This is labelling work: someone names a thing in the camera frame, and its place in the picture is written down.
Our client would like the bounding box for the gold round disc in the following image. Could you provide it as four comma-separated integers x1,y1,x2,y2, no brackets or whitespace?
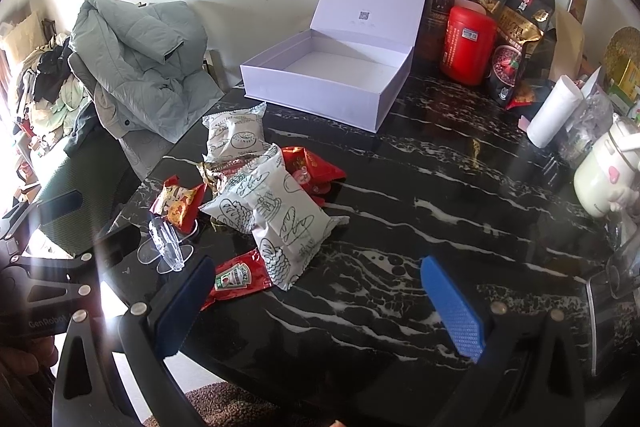
602,27,640,72

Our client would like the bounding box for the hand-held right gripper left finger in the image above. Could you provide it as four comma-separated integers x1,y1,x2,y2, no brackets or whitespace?
50,254,217,427

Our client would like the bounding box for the red packet with gold print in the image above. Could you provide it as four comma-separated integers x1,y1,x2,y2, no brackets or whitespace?
280,146,347,198

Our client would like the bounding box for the clear plastic bag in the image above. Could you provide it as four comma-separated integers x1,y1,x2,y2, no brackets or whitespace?
557,92,616,168

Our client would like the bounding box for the brown paper envelope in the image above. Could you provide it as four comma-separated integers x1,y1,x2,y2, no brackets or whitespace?
550,7,586,82

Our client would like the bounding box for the pile of clothes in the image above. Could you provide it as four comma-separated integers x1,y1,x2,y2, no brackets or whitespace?
10,32,96,152

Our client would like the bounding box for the gold cereal bag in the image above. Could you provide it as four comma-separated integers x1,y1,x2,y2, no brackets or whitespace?
487,7,546,102

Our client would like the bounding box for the person's left forearm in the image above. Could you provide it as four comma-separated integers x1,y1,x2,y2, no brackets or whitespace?
0,337,58,427

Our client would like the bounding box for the person's brown fleece garment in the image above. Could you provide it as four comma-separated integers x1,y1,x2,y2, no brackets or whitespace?
140,382,321,427

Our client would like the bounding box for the clear plastic holder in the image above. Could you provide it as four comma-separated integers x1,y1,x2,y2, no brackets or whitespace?
135,214,196,275

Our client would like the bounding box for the white gift box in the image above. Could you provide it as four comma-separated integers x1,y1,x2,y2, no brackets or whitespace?
240,0,433,132

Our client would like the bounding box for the drinking glass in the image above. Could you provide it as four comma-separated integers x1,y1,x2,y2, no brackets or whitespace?
585,227,640,303

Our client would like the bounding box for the gold candy wrapper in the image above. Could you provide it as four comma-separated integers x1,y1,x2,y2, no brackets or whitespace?
196,158,246,192

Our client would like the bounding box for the pale green puffer jacket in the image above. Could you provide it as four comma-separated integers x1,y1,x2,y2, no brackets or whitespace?
67,0,226,142

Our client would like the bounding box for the red cartoon snack packet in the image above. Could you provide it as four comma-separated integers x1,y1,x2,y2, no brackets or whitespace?
151,175,207,228

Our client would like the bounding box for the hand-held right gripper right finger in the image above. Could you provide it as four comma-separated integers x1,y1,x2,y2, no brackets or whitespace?
421,255,587,427

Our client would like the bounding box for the red snack bag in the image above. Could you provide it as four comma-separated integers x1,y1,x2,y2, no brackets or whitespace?
505,79,556,110

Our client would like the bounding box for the red canister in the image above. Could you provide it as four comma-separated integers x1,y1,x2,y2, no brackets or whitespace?
439,4,500,86

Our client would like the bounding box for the white bread packet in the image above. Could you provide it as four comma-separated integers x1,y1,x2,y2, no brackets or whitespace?
251,172,351,292
199,144,288,235
201,102,267,164

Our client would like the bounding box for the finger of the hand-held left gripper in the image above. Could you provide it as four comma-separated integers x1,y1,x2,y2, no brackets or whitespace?
0,189,85,241
14,224,146,299

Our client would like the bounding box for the green box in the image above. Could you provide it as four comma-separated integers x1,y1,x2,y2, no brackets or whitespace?
607,57,640,108

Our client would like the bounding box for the dark green mesh chair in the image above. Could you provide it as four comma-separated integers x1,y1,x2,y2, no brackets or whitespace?
30,127,146,258

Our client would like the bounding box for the red ketchup sachet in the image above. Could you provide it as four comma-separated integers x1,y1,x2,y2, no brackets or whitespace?
200,249,273,312

